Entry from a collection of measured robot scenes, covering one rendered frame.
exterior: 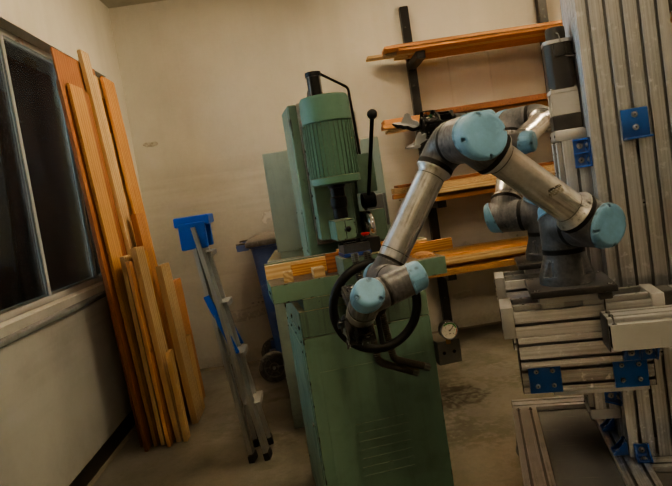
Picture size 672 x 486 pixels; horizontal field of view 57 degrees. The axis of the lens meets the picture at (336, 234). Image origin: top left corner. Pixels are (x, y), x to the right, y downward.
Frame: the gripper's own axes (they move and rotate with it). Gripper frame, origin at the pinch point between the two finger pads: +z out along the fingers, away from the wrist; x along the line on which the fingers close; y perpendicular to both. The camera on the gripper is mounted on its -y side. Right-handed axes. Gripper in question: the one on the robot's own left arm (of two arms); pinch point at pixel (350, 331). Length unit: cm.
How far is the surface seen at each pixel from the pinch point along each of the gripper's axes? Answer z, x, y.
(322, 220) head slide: 36, 6, -54
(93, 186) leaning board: 111, -91, -133
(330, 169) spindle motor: 13, 9, -61
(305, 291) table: 24.7, -7.1, -23.5
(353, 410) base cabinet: 45.5, 2.4, 13.4
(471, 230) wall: 234, 148, -127
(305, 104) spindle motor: 4, 4, -83
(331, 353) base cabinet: 35.6, -1.9, -4.4
